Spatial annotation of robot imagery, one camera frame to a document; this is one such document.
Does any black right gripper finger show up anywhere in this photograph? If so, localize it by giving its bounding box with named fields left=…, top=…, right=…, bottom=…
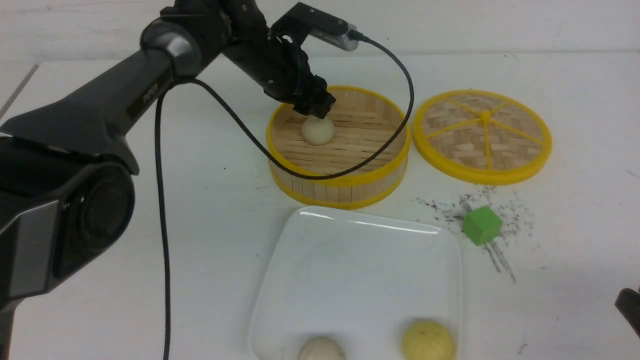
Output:
left=615, top=288, right=640, bottom=337

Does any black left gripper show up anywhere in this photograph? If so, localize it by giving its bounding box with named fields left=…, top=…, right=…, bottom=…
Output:
left=222, top=30, right=336, bottom=119

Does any white steamed bun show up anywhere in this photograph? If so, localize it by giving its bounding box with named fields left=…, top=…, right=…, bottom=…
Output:
left=301, top=116, right=335, bottom=146

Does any yellow steamed bun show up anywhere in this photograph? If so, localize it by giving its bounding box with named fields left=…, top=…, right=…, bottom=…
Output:
left=401, top=320, right=457, bottom=360

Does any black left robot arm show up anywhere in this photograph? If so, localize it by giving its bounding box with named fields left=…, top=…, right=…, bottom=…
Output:
left=1, top=0, right=335, bottom=360

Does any white square plate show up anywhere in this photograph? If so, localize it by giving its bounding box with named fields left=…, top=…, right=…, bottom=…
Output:
left=247, top=206, right=464, bottom=360

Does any beige steamed bun on plate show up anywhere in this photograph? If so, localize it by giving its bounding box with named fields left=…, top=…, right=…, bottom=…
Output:
left=297, top=336, right=346, bottom=360

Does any bamboo steamer basket yellow rim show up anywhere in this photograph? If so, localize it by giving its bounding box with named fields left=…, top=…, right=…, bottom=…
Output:
left=266, top=86, right=411, bottom=210

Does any green cube block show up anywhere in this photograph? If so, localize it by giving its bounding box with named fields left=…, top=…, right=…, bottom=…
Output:
left=461, top=206, right=503, bottom=247

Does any woven bamboo steamer lid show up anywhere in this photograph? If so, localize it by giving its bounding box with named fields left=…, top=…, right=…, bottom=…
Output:
left=412, top=89, right=553, bottom=186

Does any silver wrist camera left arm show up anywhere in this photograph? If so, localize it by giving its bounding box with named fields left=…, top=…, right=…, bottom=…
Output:
left=270, top=2, right=360, bottom=53

